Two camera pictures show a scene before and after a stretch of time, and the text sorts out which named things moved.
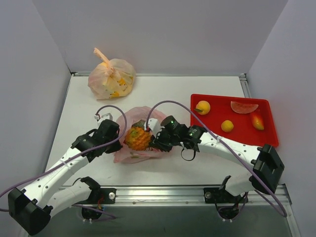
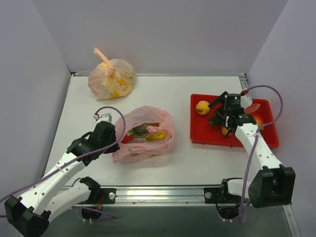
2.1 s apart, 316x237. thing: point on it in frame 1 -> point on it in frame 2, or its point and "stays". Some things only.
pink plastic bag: [137, 117] stays
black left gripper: [114, 139] stays
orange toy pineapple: [138, 138] -> [216, 122]
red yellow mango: [257, 122] stays
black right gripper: [159, 140] -> [221, 108]
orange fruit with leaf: [202, 107] stays
